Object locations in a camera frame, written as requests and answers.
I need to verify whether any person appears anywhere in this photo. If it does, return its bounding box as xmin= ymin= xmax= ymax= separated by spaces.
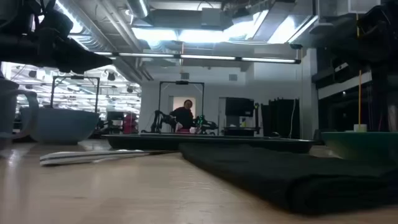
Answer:
xmin=169 ymin=99 xmax=195 ymax=134

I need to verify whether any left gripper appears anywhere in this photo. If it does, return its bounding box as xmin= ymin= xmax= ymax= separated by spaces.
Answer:
xmin=0 ymin=34 xmax=113 ymax=75

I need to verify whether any dark green plastic tray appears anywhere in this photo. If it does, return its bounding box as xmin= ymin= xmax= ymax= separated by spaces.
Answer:
xmin=101 ymin=133 xmax=318 ymax=154

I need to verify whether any black monitor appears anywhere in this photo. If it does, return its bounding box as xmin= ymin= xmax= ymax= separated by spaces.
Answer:
xmin=224 ymin=96 xmax=255 ymax=118

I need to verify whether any black gantry frame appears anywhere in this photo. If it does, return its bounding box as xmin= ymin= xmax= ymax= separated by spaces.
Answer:
xmin=50 ymin=75 xmax=101 ymax=113
xmin=158 ymin=80 xmax=205 ymax=134

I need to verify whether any green plate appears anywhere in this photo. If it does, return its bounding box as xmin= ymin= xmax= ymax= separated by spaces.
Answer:
xmin=321 ymin=131 xmax=398 ymax=163

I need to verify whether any blue bowl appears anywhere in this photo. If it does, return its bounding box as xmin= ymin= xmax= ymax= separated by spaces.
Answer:
xmin=19 ymin=107 xmax=100 ymax=146

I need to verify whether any black curtain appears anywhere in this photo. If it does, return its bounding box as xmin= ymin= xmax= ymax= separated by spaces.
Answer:
xmin=260 ymin=98 xmax=301 ymax=139

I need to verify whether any long linear light fixture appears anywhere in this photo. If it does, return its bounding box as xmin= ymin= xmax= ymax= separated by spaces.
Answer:
xmin=93 ymin=51 xmax=302 ymax=65

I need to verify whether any red background object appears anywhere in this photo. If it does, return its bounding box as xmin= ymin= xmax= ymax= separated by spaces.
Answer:
xmin=123 ymin=112 xmax=138 ymax=134

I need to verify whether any black cloth napkin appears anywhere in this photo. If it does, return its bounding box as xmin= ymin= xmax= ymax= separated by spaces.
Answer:
xmin=178 ymin=142 xmax=398 ymax=216

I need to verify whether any grey mug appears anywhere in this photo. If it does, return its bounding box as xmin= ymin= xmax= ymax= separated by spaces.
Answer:
xmin=0 ymin=78 xmax=40 ymax=150

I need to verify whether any yellow extension cable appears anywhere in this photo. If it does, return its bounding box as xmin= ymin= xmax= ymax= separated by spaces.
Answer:
xmin=356 ymin=12 xmax=363 ymax=125

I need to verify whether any knife with teal patterned handle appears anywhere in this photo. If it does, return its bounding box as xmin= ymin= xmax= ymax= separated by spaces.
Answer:
xmin=39 ymin=149 xmax=182 ymax=167

